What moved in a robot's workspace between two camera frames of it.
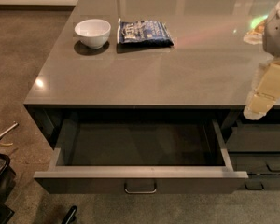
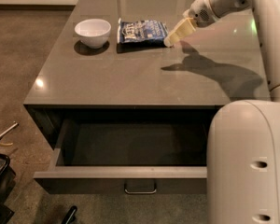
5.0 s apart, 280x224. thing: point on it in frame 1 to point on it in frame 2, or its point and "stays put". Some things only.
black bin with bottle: x=3 y=184 stays put
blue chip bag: x=144 y=33 stays put
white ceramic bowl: x=94 y=33 stays put
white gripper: x=277 y=32 to x=200 y=12
